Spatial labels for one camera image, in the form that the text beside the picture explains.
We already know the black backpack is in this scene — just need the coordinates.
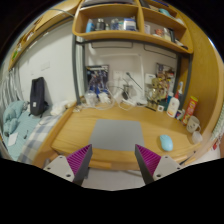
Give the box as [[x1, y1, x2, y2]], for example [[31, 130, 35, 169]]
[[28, 76, 50, 118]]

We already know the red chips can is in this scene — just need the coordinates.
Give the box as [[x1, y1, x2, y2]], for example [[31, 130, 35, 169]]
[[181, 95, 199, 126]]

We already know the white wall socket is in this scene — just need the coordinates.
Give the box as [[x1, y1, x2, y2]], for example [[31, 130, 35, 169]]
[[112, 70, 123, 81]]

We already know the white power strip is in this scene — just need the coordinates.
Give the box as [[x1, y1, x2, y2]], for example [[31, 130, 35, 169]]
[[116, 95, 138, 108]]

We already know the white cable tangle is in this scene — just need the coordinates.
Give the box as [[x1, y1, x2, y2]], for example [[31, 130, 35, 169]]
[[74, 84, 134, 112]]

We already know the colourful printed box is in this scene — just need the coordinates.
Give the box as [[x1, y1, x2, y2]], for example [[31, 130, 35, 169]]
[[155, 63, 176, 81]]

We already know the wooden shelf unit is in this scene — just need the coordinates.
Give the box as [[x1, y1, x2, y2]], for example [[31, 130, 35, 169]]
[[72, 0, 194, 55]]

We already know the clear plastic cup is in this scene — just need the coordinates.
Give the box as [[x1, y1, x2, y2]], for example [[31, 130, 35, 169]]
[[191, 130, 204, 145]]

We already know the white printed mug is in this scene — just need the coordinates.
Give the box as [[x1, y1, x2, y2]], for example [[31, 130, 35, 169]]
[[185, 115, 202, 134]]

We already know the small white charger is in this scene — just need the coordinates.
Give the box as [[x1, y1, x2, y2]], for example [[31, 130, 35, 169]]
[[98, 92, 111, 104]]

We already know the bed with teal bedding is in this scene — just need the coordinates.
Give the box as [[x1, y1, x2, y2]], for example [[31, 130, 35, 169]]
[[0, 99, 68, 164]]

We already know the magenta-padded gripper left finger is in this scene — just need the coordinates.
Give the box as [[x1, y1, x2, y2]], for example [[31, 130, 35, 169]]
[[43, 143, 94, 187]]

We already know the white crumpled cloth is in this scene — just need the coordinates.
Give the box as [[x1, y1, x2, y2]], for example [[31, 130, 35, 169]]
[[49, 99, 76, 117]]

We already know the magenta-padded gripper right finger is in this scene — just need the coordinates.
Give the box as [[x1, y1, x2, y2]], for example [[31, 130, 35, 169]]
[[134, 143, 183, 185]]

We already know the clear plastic jar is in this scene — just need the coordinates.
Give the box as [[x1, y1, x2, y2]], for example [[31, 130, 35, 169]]
[[83, 91, 98, 107]]

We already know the white lotion bottle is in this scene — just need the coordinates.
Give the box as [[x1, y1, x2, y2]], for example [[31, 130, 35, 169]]
[[166, 92, 181, 119]]

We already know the metal cup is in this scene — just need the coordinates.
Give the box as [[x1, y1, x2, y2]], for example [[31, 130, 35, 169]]
[[122, 83, 134, 99]]

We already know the grey mouse pad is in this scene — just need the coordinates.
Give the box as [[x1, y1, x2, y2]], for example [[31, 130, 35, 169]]
[[89, 119, 146, 153]]

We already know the robot model kit box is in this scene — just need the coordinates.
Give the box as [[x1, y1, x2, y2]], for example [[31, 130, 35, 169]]
[[85, 64, 110, 96]]

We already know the light blue computer mouse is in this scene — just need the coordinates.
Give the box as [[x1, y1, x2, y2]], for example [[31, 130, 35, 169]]
[[159, 134, 174, 152]]

